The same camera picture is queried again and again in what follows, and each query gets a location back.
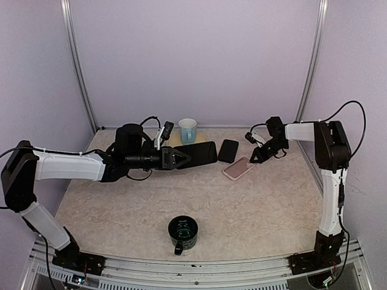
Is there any right aluminium corner post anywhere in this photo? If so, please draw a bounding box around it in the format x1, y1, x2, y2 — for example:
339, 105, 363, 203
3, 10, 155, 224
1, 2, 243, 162
295, 0, 329, 122

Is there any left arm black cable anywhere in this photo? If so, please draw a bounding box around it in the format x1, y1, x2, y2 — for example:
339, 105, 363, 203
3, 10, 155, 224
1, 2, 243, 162
138, 115, 163, 131

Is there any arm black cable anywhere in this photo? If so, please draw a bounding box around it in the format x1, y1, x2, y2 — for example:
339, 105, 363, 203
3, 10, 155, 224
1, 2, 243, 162
326, 101, 366, 161
138, 115, 163, 131

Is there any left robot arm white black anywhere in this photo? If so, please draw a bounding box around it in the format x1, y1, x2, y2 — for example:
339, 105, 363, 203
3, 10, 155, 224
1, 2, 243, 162
1, 122, 192, 269

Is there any left aluminium corner post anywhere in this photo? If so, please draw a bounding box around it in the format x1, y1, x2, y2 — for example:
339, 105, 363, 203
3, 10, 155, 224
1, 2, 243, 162
60, 0, 99, 133

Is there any beige plate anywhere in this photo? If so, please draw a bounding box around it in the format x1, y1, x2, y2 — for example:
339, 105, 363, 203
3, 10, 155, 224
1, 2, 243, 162
166, 132, 208, 147

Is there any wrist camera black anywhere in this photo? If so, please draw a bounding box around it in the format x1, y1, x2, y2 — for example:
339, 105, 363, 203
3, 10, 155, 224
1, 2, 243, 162
154, 121, 174, 150
245, 132, 265, 147

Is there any aluminium corner post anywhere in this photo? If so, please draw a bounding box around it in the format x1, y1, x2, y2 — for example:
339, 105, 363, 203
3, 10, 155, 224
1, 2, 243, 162
295, 0, 329, 122
60, 0, 99, 133

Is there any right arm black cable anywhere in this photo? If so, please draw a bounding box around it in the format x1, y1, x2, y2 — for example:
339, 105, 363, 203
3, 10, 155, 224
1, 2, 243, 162
326, 101, 366, 161

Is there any pink phone case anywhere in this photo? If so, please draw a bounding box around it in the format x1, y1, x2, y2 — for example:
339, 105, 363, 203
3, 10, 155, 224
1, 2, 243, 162
222, 157, 255, 181

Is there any light blue mug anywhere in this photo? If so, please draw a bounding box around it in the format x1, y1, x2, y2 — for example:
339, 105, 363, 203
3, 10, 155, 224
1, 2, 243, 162
178, 118, 197, 145

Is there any black mug with green print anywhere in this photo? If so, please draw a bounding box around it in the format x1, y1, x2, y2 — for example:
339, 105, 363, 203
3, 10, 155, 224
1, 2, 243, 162
168, 215, 198, 256

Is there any aluminium front rail frame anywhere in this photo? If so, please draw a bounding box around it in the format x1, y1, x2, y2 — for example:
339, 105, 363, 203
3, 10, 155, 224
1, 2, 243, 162
21, 238, 372, 290

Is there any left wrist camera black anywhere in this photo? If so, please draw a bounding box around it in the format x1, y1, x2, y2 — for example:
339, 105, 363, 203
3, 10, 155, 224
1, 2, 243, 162
154, 121, 174, 150

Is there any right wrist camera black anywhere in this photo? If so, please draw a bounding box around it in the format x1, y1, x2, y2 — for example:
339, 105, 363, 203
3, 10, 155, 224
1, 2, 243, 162
245, 132, 265, 147

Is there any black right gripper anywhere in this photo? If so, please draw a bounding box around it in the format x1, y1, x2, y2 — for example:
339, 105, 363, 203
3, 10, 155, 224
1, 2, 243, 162
250, 138, 288, 163

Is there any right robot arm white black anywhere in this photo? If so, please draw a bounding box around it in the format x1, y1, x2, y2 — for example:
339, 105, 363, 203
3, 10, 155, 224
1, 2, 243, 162
250, 117, 351, 274

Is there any purple-edged smartphone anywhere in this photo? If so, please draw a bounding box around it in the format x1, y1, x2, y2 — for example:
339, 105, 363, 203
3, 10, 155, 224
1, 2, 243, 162
175, 141, 218, 170

